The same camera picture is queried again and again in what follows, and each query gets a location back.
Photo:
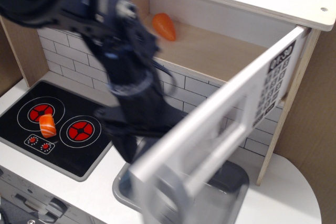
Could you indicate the grey oven front panel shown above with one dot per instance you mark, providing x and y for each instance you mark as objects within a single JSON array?
[{"x": 31, "y": 198}]

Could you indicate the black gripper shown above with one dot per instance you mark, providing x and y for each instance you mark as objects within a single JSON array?
[{"x": 142, "y": 111}]

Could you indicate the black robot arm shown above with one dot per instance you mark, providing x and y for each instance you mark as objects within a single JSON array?
[{"x": 114, "y": 34}]

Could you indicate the orange toy carrot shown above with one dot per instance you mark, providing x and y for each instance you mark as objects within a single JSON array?
[{"x": 164, "y": 26}]

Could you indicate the white toy microwave door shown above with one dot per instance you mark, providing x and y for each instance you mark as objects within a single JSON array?
[{"x": 230, "y": 114}]

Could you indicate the grey toy sink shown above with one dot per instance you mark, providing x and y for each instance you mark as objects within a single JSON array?
[{"x": 231, "y": 182}]

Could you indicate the orange salmon sushi toy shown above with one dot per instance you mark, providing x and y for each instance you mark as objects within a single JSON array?
[{"x": 47, "y": 126}]

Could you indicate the wooden microwave cabinet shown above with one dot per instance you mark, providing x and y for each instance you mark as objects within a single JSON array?
[{"x": 217, "y": 38}]

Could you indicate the black toy stovetop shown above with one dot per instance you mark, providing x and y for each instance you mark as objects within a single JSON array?
[{"x": 57, "y": 128}]

